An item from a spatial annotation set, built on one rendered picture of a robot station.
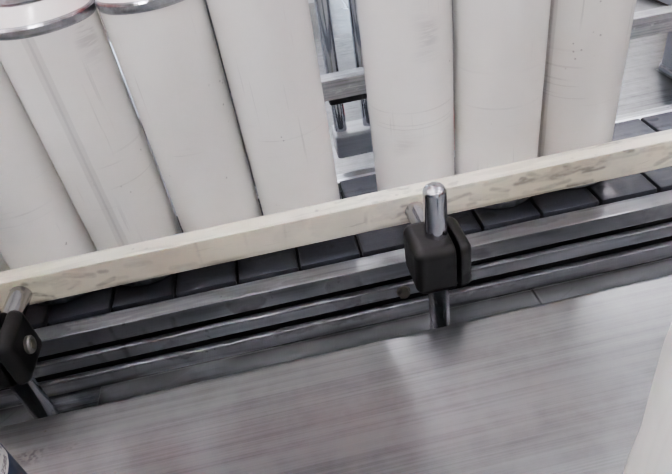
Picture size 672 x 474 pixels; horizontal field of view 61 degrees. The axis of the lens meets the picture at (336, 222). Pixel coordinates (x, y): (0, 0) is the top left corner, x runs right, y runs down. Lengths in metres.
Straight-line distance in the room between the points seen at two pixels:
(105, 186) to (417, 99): 0.18
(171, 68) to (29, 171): 0.10
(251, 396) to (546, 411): 0.14
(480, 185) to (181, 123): 0.17
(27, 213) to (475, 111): 0.26
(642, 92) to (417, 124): 0.35
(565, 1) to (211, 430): 0.28
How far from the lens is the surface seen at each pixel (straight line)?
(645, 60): 0.71
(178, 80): 0.31
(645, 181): 0.42
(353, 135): 0.43
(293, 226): 0.33
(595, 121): 0.38
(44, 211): 0.36
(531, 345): 0.30
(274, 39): 0.30
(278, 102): 0.31
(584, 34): 0.35
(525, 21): 0.33
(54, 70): 0.31
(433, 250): 0.29
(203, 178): 0.33
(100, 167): 0.33
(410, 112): 0.33
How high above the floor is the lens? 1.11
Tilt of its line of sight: 37 degrees down
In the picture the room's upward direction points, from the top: 10 degrees counter-clockwise
